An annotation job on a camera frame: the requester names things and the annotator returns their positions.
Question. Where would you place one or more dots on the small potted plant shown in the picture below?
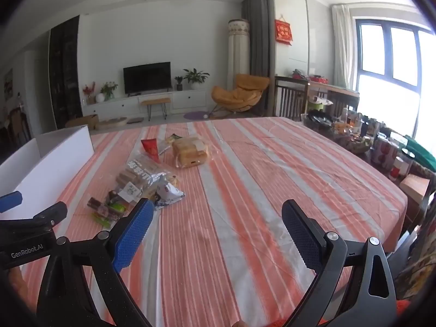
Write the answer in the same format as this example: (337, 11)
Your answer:
(179, 83)

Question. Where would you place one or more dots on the white vase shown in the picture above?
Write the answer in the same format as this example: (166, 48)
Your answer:
(99, 97)

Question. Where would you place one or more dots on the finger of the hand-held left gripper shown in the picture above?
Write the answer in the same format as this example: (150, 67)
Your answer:
(47, 214)
(10, 201)

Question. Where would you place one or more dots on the wooden chair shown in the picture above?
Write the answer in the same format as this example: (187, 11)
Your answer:
(289, 97)

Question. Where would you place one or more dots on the grey curtain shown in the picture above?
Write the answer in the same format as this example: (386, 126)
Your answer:
(259, 47)

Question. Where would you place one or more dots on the white television cabinet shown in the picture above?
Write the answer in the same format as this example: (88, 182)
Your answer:
(190, 100)

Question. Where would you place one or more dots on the large potted plant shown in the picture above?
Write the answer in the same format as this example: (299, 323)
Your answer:
(196, 76)

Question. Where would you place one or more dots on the orange lounge chair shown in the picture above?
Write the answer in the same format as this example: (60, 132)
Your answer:
(238, 93)

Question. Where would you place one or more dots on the red snack packet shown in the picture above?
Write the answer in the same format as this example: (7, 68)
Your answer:
(151, 149)

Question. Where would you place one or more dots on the red flower bouquet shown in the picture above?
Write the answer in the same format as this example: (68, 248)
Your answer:
(88, 91)

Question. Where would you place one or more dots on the white cardboard box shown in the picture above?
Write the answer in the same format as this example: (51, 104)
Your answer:
(44, 167)

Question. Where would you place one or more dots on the clutter of jars and bottles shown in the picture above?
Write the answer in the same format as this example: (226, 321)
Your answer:
(357, 133)

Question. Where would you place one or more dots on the covered standing air conditioner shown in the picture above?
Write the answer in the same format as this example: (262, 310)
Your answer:
(238, 51)

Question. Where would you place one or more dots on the clear bag of brown cakes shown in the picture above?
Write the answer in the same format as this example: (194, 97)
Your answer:
(143, 175)

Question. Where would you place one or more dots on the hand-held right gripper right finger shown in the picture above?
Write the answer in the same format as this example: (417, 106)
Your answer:
(301, 235)

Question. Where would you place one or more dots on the green cloth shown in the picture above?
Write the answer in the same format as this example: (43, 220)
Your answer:
(422, 155)

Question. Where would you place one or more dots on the white curtain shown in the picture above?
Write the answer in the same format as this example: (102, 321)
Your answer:
(342, 47)

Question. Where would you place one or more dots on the wooden sideboard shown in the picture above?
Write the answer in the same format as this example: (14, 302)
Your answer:
(337, 92)

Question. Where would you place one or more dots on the red wall hanging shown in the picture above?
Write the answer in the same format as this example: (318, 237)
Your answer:
(283, 30)

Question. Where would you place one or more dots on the brown cardboard box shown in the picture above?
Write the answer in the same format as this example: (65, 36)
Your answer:
(81, 122)

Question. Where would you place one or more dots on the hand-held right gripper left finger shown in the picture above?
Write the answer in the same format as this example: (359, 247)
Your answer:
(134, 235)

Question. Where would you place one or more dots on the yellow printed snack packet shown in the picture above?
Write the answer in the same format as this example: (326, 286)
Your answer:
(172, 139)

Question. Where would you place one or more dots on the bagged bread loaf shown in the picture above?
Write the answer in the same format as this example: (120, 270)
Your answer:
(189, 153)

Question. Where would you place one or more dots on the window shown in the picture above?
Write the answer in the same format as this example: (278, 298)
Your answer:
(391, 75)

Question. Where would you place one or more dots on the black television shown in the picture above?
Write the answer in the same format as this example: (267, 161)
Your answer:
(147, 77)

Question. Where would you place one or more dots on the orange striped tablecloth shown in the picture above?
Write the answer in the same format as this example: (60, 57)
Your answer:
(231, 194)

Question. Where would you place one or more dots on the dark display cabinet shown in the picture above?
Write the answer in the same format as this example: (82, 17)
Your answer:
(64, 75)

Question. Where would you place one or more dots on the black snack packet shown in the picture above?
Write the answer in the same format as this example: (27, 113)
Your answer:
(98, 201)

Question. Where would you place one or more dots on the white blue snack packet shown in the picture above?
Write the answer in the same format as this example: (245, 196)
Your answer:
(168, 194)

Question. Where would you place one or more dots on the green flowering plant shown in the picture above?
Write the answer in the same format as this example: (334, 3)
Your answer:
(109, 88)

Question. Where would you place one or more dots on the purple rug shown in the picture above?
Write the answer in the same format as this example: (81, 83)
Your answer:
(194, 115)

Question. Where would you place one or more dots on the wooden stool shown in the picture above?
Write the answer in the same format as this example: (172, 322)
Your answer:
(155, 101)

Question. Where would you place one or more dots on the green sausage packet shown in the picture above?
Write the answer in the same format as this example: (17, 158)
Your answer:
(110, 215)

